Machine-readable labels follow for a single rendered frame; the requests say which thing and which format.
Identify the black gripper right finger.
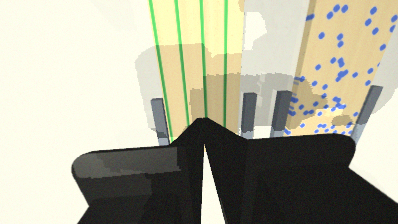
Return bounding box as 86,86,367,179
202,117,356,224

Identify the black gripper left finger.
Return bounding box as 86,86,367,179
70,118,204,224

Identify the tan strip with blue dots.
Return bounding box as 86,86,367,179
283,0,398,137

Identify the pale yellow strip with green lines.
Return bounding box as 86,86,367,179
147,0,244,143

